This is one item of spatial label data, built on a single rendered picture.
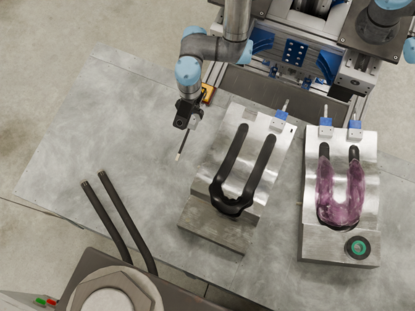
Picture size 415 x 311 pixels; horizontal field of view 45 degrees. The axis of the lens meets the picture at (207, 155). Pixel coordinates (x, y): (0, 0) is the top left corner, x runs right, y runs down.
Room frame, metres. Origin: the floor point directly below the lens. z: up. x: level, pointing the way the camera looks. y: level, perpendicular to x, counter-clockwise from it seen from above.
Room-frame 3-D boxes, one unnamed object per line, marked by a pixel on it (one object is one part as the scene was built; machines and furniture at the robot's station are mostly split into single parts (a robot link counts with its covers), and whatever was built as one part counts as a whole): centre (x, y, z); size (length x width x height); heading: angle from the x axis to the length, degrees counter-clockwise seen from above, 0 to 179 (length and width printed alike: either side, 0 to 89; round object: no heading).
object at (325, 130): (0.67, -0.45, 0.86); 0.13 x 0.05 x 0.05; 170
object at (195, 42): (0.79, 0.01, 1.25); 0.11 x 0.11 x 0.08; 79
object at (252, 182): (0.49, -0.12, 0.92); 0.35 x 0.16 x 0.09; 153
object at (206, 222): (0.48, -0.10, 0.87); 0.50 x 0.26 x 0.14; 153
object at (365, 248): (0.18, -0.47, 0.93); 0.08 x 0.08 x 0.04
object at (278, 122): (0.69, -0.28, 0.89); 0.13 x 0.05 x 0.05; 153
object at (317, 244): (0.39, -0.46, 0.86); 0.50 x 0.26 x 0.11; 170
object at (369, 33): (0.94, -0.63, 1.09); 0.15 x 0.15 x 0.10
